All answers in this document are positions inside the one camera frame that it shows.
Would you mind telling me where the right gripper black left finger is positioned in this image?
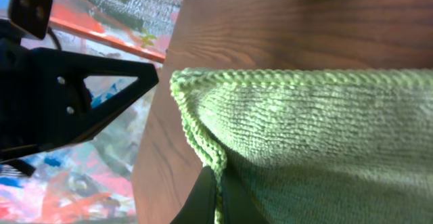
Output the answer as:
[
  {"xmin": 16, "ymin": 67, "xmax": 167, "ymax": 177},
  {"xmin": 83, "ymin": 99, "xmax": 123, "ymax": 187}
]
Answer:
[{"xmin": 170, "ymin": 166, "xmax": 217, "ymax": 224}]

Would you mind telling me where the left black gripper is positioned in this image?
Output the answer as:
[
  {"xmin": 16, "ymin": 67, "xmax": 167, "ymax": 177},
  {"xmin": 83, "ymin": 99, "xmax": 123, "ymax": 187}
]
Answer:
[{"xmin": 1, "ymin": 20, "xmax": 158, "ymax": 163}]

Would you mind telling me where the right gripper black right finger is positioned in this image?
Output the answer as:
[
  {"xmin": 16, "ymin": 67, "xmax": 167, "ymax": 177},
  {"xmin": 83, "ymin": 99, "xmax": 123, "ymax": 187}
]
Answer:
[{"xmin": 221, "ymin": 164, "xmax": 269, "ymax": 224}]

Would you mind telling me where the green microfiber cloth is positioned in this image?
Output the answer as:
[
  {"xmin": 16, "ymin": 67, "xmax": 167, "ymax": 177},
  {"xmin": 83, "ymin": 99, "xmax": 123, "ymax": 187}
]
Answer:
[{"xmin": 170, "ymin": 68, "xmax": 432, "ymax": 223}]

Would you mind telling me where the left black cable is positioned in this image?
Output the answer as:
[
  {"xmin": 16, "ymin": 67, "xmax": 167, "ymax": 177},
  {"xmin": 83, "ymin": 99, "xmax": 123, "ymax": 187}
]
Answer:
[{"xmin": 46, "ymin": 26, "xmax": 64, "ymax": 51}]

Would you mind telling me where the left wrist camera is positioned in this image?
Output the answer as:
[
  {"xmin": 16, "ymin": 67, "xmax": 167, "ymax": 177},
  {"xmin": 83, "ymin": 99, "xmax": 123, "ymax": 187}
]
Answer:
[{"xmin": 2, "ymin": 0, "xmax": 53, "ymax": 40}]

